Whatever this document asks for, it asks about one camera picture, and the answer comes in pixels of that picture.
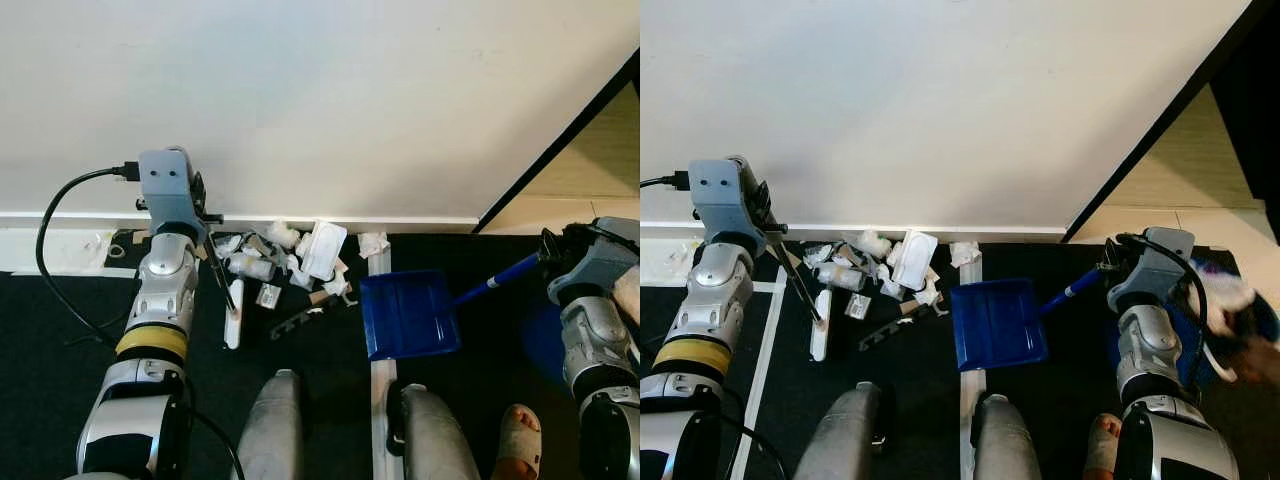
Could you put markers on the grey broom with white head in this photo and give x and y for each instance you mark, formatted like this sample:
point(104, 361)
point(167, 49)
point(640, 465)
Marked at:
point(820, 340)
point(234, 325)

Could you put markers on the blue plastic dustpan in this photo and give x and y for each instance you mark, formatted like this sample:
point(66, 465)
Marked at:
point(405, 315)
point(995, 325)

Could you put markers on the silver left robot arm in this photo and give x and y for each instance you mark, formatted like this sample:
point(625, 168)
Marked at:
point(715, 300)
point(150, 300)

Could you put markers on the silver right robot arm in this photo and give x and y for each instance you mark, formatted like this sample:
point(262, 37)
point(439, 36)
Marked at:
point(590, 340)
point(1150, 350)

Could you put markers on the white floor tape strip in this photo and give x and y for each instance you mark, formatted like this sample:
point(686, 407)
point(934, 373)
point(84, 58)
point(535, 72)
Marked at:
point(760, 380)
point(971, 420)
point(381, 420)

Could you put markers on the person's hand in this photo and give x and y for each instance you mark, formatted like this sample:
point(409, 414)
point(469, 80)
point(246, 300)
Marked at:
point(1262, 360)

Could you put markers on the crumpled white paper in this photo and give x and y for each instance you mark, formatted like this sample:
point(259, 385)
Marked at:
point(818, 255)
point(373, 245)
point(337, 284)
point(928, 291)
point(228, 246)
point(965, 254)

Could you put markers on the clear plastic bottle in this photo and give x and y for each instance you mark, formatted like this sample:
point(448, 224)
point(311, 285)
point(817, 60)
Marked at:
point(842, 277)
point(252, 267)

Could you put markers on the clear plastic wrap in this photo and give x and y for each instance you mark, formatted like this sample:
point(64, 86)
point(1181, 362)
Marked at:
point(88, 250)
point(672, 260)

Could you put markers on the small printed card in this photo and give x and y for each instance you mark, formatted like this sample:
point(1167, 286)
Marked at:
point(269, 297)
point(858, 306)

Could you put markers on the white plastic bin bag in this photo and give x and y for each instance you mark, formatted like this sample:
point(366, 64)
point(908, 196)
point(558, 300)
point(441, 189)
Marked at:
point(1225, 290)

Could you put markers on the white plastic container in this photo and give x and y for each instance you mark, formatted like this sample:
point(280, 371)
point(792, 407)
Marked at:
point(323, 250)
point(914, 260)

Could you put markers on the black toothed strip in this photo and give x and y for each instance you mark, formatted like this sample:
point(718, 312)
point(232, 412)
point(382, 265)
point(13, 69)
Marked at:
point(298, 322)
point(888, 333)

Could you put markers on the small brown cardboard scrap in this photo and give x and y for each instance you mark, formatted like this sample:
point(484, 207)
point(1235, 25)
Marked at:
point(320, 297)
point(912, 308)

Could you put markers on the black cabinet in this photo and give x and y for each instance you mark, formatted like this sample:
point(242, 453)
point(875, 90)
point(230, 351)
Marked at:
point(1255, 150)

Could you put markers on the person's foot in sandal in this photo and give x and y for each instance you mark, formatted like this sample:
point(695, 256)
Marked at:
point(518, 440)
point(1103, 450)

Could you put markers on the silver right robot leg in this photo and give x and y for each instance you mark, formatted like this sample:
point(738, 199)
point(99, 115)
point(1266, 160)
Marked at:
point(430, 440)
point(1005, 445)

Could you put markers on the silver robot leg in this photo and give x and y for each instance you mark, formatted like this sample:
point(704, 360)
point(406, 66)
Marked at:
point(430, 440)
point(1005, 445)
point(850, 440)
point(270, 430)

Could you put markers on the silver left robot leg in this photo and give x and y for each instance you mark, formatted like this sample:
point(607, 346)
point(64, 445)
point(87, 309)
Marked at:
point(270, 430)
point(850, 440)

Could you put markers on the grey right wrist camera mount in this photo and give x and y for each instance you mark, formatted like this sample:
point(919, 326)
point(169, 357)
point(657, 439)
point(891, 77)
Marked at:
point(600, 265)
point(1150, 270)

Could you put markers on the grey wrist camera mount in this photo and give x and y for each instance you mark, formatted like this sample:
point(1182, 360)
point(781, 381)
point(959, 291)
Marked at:
point(1150, 270)
point(165, 190)
point(600, 265)
point(720, 195)

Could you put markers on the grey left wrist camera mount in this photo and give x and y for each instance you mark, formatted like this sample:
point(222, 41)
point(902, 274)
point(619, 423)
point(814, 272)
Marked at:
point(165, 190)
point(720, 195)

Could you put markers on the black door frame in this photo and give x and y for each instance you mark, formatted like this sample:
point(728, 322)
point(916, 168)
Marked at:
point(560, 145)
point(1152, 132)

